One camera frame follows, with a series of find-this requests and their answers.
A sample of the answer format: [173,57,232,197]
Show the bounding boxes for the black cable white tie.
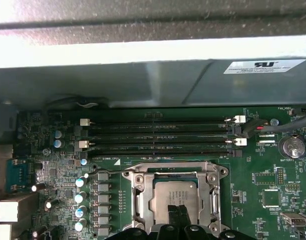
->
[44,92,110,110]

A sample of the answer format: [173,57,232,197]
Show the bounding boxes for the RAM slot white latches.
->
[79,115,247,127]
[78,138,248,149]

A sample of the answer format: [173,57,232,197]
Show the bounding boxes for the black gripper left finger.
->
[112,204,183,240]

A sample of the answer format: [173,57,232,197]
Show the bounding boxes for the blue rear port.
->
[4,158,36,194]

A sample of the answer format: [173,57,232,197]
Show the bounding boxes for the white case sticker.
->
[222,58,306,75]

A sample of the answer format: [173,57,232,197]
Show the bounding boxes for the thick black fan cable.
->
[244,117,306,138]

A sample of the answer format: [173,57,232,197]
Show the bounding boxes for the wire locking lever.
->
[85,168,135,179]

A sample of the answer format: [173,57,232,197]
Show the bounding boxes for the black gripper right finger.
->
[179,203,245,240]

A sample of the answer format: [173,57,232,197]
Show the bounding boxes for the black PC case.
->
[0,4,306,240]

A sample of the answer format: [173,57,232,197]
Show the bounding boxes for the green motherboard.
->
[14,106,306,240]

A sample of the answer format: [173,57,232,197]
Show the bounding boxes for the round coin battery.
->
[278,134,306,161]

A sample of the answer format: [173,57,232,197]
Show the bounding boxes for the silver square CPU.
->
[149,178,201,226]

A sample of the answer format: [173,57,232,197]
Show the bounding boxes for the internal USB port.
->
[279,211,306,229]

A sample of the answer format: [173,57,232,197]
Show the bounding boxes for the RAM slot black latches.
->
[74,147,243,158]
[74,126,243,137]

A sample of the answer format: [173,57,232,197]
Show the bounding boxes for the metal socket cover frame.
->
[133,171,220,235]

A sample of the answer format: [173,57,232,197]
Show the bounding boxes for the silver rear port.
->
[0,193,40,226]

